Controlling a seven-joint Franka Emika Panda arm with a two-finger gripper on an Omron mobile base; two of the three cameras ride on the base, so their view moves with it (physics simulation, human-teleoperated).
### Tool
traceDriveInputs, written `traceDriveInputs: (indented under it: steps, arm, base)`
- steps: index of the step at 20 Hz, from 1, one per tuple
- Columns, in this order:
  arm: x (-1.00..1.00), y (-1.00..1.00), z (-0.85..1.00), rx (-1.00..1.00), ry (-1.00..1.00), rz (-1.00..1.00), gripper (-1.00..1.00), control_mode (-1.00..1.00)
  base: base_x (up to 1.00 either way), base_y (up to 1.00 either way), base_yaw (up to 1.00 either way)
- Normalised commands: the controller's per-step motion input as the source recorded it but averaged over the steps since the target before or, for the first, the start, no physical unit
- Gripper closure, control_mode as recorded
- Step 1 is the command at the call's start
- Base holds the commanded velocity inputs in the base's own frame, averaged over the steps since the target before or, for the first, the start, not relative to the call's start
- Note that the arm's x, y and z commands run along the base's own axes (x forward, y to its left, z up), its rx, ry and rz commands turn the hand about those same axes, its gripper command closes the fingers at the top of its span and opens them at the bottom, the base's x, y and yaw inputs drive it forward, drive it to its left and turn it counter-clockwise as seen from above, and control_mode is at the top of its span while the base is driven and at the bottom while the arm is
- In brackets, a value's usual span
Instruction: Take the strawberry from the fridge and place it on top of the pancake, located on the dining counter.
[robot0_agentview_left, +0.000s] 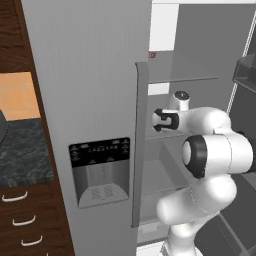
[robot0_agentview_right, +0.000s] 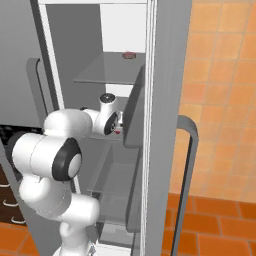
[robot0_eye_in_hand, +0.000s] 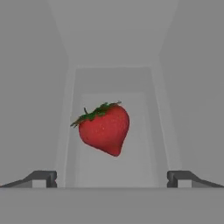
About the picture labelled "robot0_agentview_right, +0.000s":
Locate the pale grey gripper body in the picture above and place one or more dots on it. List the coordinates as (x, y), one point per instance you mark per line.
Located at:
(120, 121)

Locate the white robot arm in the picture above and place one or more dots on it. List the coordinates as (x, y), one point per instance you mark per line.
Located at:
(56, 160)

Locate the red strawberry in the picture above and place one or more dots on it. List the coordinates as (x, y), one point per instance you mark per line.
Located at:
(117, 132)

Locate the grey fridge door with bins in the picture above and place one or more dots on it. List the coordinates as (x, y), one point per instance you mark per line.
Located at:
(166, 100)

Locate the clear fridge drawer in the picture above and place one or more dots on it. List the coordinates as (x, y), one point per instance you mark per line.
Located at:
(116, 180)

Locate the grey fridge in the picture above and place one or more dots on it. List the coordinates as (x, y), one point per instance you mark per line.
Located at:
(78, 33)

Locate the plain grey fridge door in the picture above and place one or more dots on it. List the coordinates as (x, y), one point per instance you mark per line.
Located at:
(16, 60)

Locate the dark grey tall door bin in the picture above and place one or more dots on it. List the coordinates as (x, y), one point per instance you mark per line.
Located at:
(135, 113)

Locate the red-brown round food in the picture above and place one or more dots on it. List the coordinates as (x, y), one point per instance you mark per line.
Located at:
(128, 55)

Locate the dark grey narrow door bin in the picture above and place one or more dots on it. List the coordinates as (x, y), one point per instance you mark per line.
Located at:
(135, 200)

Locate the black textured appliance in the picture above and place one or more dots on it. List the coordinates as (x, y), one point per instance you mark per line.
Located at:
(6, 133)

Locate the dark wood drawer cupboard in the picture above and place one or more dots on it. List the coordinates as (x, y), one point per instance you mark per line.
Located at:
(6, 196)

